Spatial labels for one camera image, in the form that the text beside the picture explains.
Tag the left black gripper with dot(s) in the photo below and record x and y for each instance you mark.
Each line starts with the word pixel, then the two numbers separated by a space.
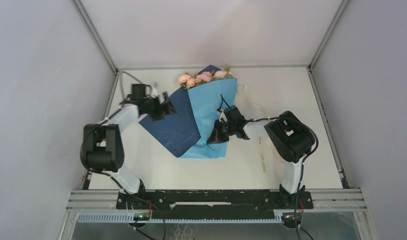
pixel 162 110

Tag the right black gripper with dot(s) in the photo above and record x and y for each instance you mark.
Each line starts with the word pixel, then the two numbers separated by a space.
pixel 216 136

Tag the blue wrapping paper sheet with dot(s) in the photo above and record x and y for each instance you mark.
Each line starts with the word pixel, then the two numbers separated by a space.
pixel 185 133

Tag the cream ribbon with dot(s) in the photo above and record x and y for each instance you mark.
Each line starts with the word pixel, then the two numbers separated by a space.
pixel 253 110

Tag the pale pink fake flower stem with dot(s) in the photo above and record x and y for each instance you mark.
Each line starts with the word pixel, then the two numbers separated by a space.
pixel 220 74

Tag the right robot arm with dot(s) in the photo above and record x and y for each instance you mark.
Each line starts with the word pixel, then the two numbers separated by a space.
pixel 293 140

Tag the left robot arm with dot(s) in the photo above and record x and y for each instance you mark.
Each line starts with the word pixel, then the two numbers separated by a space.
pixel 102 151

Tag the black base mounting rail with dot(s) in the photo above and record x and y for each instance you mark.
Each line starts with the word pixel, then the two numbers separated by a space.
pixel 230 204

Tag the white cable duct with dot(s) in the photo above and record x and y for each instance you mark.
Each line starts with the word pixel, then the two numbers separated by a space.
pixel 120 217

